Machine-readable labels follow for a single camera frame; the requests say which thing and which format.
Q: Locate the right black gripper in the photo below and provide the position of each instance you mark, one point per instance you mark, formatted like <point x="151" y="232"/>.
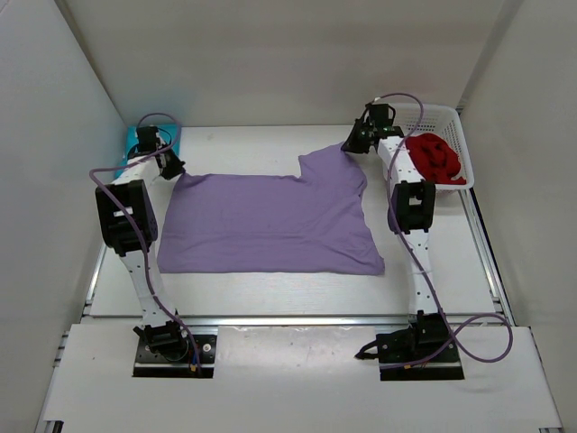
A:
<point x="357" y="141"/>

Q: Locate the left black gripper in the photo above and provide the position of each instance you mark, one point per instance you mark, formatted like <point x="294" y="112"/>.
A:
<point x="171" y="167"/>

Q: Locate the red t shirt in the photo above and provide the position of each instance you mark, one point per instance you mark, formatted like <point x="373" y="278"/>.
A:
<point x="434" y="159"/>

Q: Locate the purple t shirt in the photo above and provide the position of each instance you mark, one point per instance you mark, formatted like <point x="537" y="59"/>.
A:
<point x="314" y="222"/>

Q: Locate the teal t shirt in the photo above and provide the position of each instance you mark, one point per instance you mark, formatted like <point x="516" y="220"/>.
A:
<point x="168" y="134"/>

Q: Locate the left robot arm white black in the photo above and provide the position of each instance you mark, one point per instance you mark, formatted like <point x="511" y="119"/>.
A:
<point x="129" y="227"/>

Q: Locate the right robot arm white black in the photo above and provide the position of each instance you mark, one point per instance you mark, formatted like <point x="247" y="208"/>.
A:
<point x="411" y="200"/>

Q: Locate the white plastic basket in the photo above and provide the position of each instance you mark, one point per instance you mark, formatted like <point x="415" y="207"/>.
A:
<point x="415" y="119"/>

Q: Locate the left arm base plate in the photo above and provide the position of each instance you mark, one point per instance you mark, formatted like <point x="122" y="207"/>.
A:
<point x="179" y="361"/>

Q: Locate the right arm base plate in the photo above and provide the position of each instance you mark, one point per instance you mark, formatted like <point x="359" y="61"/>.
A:
<point x="404" y="357"/>

